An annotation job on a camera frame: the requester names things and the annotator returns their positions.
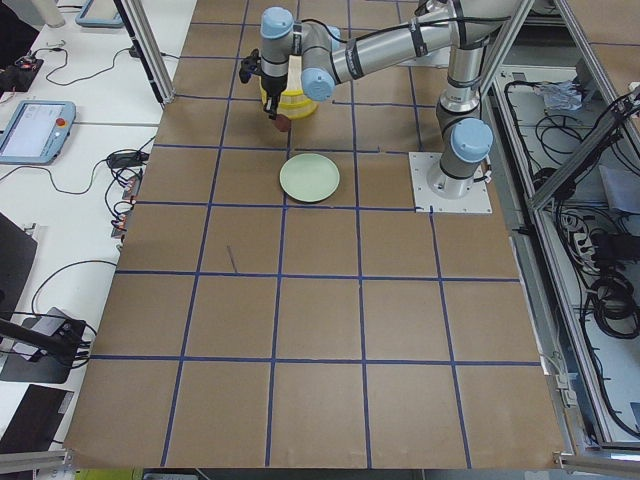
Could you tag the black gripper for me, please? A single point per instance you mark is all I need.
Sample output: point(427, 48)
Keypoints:
point(272, 85)

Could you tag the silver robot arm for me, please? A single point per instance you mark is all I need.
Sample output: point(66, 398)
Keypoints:
point(328, 61)

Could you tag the aluminium frame post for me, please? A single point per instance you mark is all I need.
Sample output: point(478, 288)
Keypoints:
point(143, 40)

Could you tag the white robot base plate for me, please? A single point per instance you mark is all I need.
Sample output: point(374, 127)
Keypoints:
point(435, 192)

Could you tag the yellow bamboo steamer top layer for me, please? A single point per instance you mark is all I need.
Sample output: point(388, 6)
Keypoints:
point(293, 96)

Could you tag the yellow bamboo steamer bottom layer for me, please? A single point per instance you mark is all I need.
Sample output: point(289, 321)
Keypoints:
point(297, 111)

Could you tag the yellow bamboo steamer layer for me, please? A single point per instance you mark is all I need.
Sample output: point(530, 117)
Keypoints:
point(293, 96)
point(297, 111)

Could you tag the brown steamed bun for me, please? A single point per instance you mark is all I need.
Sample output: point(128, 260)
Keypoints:
point(282, 123)

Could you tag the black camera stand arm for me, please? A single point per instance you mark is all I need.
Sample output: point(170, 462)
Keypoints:
point(61, 345)

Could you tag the blue teach pendant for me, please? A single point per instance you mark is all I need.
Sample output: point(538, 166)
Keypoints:
point(99, 14)
point(37, 132)

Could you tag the black laptop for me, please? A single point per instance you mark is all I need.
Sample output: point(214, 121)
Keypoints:
point(18, 251)

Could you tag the light green round plate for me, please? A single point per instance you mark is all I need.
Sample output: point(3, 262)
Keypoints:
point(309, 177)

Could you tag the black power adapter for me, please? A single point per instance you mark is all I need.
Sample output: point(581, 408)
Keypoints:
point(127, 159)

